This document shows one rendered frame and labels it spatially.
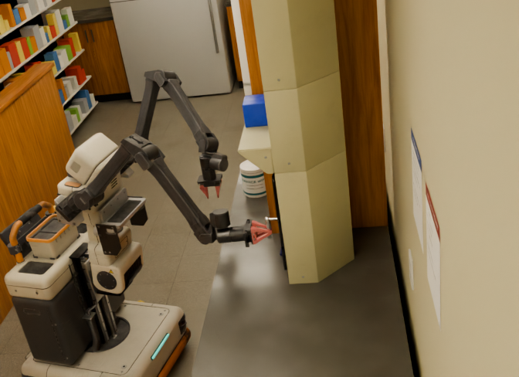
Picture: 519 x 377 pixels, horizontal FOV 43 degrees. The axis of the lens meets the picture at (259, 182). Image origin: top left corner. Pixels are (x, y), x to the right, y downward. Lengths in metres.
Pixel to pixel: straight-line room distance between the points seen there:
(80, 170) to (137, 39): 4.62
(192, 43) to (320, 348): 5.43
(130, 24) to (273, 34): 5.36
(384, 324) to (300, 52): 0.95
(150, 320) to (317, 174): 1.60
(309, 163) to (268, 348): 0.64
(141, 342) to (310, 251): 1.33
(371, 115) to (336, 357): 0.94
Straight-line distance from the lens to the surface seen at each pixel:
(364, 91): 2.56
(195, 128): 2.81
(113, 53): 7.69
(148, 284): 4.38
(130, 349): 3.46
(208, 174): 2.81
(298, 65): 2.14
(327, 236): 2.46
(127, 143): 2.53
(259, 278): 2.58
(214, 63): 7.33
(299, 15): 2.12
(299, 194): 2.32
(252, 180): 3.09
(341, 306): 2.40
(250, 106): 2.40
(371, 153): 2.66
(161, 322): 3.57
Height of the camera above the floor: 2.42
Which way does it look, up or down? 27 degrees down
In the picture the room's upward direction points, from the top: 8 degrees counter-clockwise
